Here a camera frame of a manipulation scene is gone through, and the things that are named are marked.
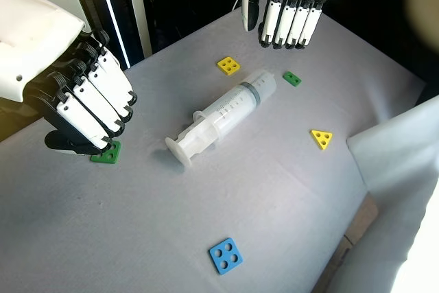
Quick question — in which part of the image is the white sheet panel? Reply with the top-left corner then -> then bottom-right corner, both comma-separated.
317,95 -> 439,293

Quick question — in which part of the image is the brown cardboard piece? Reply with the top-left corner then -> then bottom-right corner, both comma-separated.
315,193 -> 380,293

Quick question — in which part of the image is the large clear plastic syringe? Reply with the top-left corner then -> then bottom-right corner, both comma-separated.
164,69 -> 278,167

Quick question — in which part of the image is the white post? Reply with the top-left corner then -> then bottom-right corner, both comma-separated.
123,0 -> 153,59

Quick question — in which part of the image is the grey table cloth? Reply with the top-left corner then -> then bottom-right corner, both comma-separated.
0,4 -> 428,293

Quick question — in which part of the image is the yellow triangular three-hole block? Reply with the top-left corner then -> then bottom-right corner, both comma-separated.
310,129 -> 334,151

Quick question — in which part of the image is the yellow square four-hole block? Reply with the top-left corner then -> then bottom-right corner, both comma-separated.
216,56 -> 241,76

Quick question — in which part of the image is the blue square four-hole block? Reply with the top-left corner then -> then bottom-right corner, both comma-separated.
208,237 -> 246,275

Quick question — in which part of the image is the small green two-hole block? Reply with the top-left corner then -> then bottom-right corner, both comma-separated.
282,71 -> 302,87

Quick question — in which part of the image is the green square holed block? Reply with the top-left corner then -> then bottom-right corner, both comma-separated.
91,140 -> 122,165

